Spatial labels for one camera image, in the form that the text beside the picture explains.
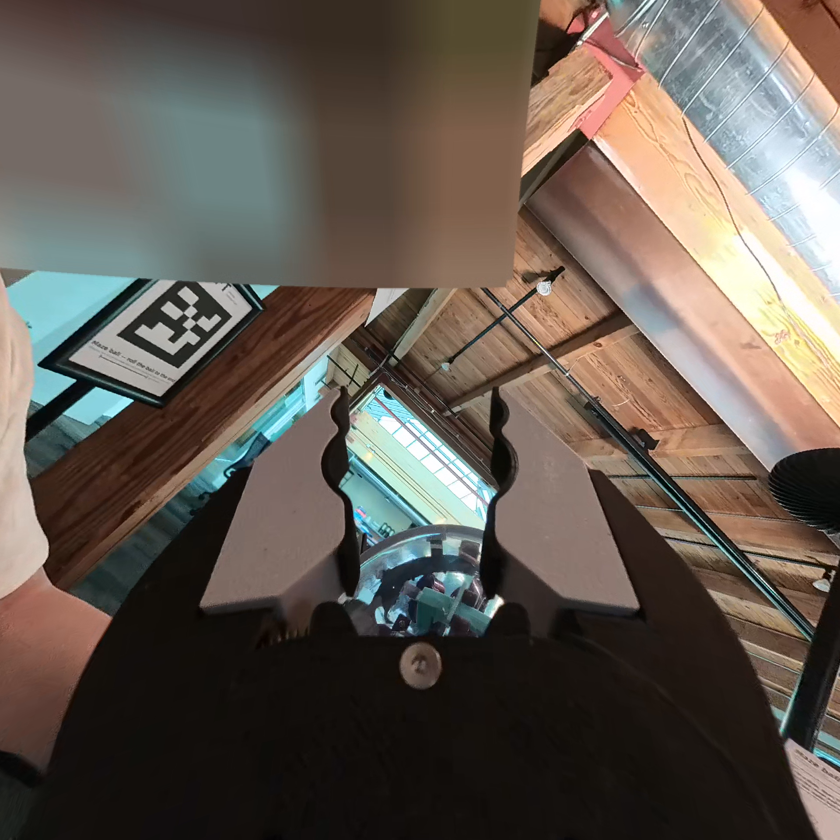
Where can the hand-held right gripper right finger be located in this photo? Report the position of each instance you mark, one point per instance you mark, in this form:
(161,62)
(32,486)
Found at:
(564,531)

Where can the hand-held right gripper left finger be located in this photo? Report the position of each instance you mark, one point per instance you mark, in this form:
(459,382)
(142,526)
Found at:
(275,531)

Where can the clear maze ball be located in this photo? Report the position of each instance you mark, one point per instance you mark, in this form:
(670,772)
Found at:
(420,577)

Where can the person's left forearm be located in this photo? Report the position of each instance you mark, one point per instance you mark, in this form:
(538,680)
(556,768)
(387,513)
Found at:
(46,669)

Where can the black track light bar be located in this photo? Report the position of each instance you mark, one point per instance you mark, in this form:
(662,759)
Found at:
(502,320)

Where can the framed marker sign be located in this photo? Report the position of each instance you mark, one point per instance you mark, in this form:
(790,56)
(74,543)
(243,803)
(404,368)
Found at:
(108,358)

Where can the white paper notice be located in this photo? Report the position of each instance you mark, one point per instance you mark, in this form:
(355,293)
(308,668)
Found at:
(379,305)

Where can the black round lamp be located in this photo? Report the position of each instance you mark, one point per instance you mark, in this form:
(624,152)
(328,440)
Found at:
(810,485)

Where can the black sign stand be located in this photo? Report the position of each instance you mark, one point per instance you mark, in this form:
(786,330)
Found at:
(56,410)

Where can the black ceiling rail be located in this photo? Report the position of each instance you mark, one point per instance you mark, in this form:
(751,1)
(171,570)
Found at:
(656,466)

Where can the rectangular metal air duct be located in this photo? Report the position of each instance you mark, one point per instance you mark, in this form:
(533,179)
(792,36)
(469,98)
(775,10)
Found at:
(656,308)

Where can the red beam bracket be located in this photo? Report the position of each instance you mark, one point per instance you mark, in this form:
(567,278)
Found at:
(613,59)

